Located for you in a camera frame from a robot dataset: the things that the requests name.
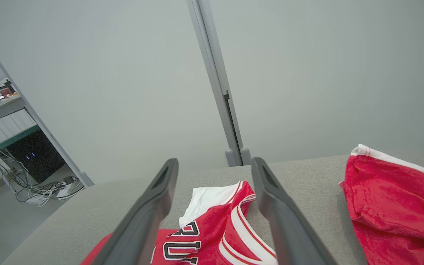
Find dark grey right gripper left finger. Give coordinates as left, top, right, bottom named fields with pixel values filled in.
left=92, top=158, right=179, bottom=265

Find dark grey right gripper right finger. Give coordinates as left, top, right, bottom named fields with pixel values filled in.
left=251, top=157, right=338, bottom=265

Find red white basketball jersey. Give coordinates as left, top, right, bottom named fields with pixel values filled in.
left=81, top=180, right=279, bottom=265

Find red shorts with white stripe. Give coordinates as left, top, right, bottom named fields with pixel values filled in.
left=339, top=144, right=424, bottom=265

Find white power strip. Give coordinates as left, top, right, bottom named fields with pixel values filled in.
left=56, top=186, right=75, bottom=199

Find black computer tower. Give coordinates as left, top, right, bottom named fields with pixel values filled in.
left=6, top=130, right=67, bottom=184

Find white partition panel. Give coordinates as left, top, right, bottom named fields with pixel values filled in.
left=208, top=0, right=424, bottom=164
left=0, top=0, right=231, bottom=184

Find white desk with green edge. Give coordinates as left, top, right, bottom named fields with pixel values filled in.
left=0, top=95, right=41, bottom=155

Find grey partition joining post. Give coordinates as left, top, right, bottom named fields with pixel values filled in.
left=186, top=0, right=252, bottom=167

